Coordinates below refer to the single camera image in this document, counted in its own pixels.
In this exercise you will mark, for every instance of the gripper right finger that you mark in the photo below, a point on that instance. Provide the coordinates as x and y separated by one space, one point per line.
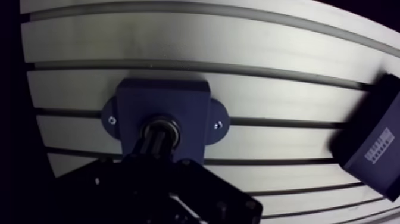
212 197

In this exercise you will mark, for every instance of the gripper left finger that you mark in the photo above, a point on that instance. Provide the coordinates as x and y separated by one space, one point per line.
118 194

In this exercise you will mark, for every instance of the steel bearing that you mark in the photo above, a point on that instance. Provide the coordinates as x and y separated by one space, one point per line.
173 127

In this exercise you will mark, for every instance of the dark blue-grey housing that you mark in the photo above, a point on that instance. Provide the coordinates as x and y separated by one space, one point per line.
162 100

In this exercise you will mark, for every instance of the dark blue-grey tray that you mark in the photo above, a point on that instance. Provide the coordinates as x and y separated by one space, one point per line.
375 150

